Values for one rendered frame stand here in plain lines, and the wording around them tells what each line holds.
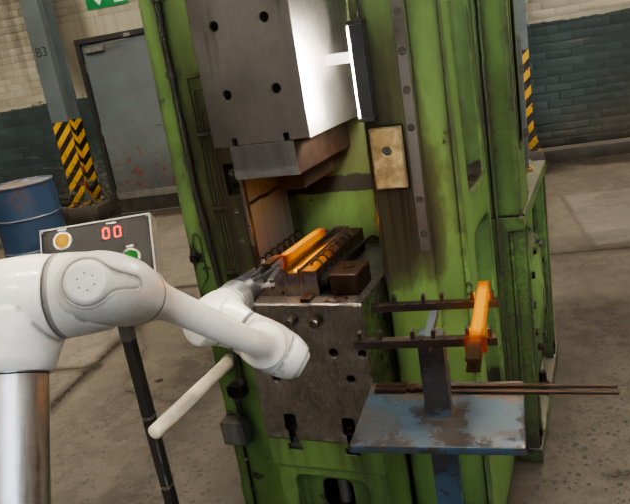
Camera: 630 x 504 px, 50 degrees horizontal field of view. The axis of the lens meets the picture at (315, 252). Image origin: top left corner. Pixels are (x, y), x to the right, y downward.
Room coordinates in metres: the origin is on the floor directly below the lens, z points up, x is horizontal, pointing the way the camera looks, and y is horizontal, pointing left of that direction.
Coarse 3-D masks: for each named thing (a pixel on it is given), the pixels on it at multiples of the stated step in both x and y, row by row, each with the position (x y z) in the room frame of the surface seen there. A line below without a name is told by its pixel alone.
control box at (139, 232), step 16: (80, 224) 2.01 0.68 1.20; (96, 224) 2.01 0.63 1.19; (112, 224) 2.00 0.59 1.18; (128, 224) 2.00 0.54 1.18; (144, 224) 1.99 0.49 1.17; (48, 240) 1.99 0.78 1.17; (80, 240) 1.98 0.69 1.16; (96, 240) 1.98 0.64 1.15; (112, 240) 1.98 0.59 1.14; (128, 240) 1.97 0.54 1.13; (144, 240) 1.97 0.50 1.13; (144, 256) 1.94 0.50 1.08; (160, 256) 2.01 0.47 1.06; (160, 272) 1.96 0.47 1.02
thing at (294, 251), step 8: (312, 232) 2.05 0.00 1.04; (320, 232) 2.05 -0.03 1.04; (304, 240) 1.96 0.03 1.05; (312, 240) 1.99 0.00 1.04; (296, 248) 1.88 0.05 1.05; (304, 248) 1.93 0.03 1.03; (272, 256) 1.80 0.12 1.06; (280, 256) 1.78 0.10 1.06; (288, 256) 1.83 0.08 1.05; (296, 256) 1.87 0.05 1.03; (264, 264) 1.73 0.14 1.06; (288, 264) 1.80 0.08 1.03
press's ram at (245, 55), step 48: (192, 0) 1.92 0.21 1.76; (240, 0) 1.86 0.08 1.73; (288, 0) 1.80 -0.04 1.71; (336, 0) 2.11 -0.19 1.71; (240, 48) 1.87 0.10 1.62; (288, 48) 1.81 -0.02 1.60; (336, 48) 2.06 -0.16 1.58; (240, 96) 1.88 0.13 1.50; (288, 96) 1.82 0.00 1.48; (336, 96) 2.01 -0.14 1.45; (240, 144) 1.89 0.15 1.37
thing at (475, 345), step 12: (480, 288) 1.55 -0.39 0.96; (480, 300) 1.48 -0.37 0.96; (480, 312) 1.41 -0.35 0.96; (480, 324) 1.34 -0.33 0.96; (468, 336) 1.28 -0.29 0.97; (480, 336) 1.27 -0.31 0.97; (468, 348) 1.23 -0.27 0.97; (480, 348) 1.22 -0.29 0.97; (468, 360) 1.19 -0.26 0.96; (480, 360) 1.22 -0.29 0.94; (468, 372) 1.19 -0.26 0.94
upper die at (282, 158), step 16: (336, 128) 2.11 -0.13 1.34; (256, 144) 1.87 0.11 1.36; (272, 144) 1.85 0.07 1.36; (288, 144) 1.83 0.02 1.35; (304, 144) 1.88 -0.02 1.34; (320, 144) 1.98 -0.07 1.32; (336, 144) 2.09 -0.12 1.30; (240, 160) 1.89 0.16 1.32; (256, 160) 1.87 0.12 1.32; (272, 160) 1.85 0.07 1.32; (288, 160) 1.83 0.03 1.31; (304, 160) 1.86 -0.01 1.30; (320, 160) 1.96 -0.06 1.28; (240, 176) 1.90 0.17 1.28; (256, 176) 1.88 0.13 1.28; (272, 176) 1.86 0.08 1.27
